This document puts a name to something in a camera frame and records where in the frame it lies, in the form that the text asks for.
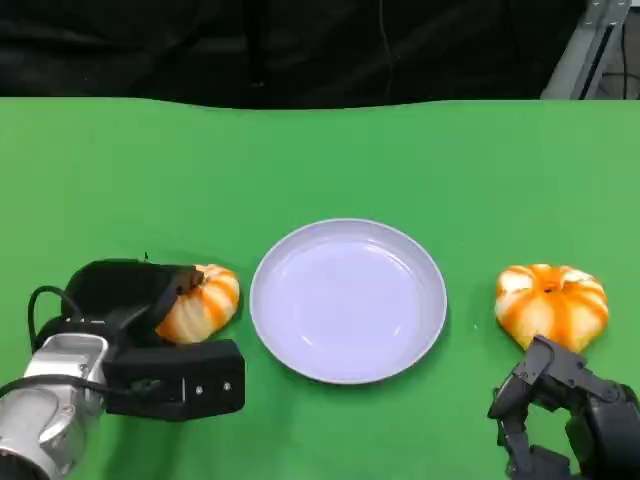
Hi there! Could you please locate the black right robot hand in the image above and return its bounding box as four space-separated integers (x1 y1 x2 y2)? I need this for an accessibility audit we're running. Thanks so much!
487 334 640 480

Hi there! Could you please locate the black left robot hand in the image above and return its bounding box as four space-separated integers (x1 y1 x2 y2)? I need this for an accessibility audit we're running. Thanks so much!
62 257 206 352

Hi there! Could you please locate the orange and white bread roll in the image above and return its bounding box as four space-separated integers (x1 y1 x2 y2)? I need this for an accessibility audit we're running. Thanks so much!
154 263 242 345
493 263 610 354

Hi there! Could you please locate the green table cloth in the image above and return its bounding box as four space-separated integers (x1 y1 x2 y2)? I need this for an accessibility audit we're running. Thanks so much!
0 95 640 480

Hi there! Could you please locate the lilac plate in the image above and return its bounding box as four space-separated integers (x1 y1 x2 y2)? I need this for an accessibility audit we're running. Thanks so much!
248 217 449 386

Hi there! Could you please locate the black backdrop cloth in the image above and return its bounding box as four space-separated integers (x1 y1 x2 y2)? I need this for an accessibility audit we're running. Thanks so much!
0 0 586 110

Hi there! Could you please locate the black looped wrist cable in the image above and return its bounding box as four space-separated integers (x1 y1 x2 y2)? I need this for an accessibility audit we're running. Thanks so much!
27 284 85 352

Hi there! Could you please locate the black camera cable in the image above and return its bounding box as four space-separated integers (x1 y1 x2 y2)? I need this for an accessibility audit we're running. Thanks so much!
0 373 167 402

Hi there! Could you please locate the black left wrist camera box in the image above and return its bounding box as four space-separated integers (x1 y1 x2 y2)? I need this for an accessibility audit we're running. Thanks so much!
102 338 247 422

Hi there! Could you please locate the aluminium frame profile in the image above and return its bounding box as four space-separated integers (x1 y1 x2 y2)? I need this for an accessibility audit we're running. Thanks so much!
539 0 634 100

